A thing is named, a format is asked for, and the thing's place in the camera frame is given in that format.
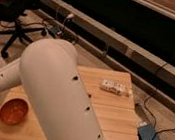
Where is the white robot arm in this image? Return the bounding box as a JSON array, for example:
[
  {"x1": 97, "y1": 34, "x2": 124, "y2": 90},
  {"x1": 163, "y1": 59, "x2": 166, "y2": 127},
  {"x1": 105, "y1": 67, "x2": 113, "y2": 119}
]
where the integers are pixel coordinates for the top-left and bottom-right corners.
[{"x1": 0, "y1": 38, "x2": 105, "y2": 140}]

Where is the teal electronic device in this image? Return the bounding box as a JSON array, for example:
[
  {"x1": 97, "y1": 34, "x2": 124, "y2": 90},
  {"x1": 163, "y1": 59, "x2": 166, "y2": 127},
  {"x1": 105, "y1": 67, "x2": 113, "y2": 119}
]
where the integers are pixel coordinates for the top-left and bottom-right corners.
[{"x1": 48, "y1": 26, "x2": 62, "y2": 37}]

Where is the orange ceramic bowl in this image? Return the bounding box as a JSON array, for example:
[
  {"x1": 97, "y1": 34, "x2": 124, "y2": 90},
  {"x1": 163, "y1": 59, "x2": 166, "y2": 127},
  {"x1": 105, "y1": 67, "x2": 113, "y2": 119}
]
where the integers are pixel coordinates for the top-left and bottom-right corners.
[{"x1": 0, "y1": 98, "x2": 29, "y2": 125}]

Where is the blue power adapter box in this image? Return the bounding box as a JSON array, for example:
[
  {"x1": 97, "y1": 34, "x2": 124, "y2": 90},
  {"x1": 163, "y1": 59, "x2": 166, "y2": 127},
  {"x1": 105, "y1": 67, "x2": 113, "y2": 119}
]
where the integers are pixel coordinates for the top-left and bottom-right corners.
[{"x1": 137, "y1": 122, "x2": 159, "y2": 140}]

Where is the white snack package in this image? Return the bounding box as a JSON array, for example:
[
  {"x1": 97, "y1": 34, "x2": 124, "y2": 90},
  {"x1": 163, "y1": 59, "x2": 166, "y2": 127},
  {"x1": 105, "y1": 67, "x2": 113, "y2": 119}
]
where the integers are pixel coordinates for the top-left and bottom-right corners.
[{"x1": 100, "y1": 79, "x2": 132, "y2": 97}]

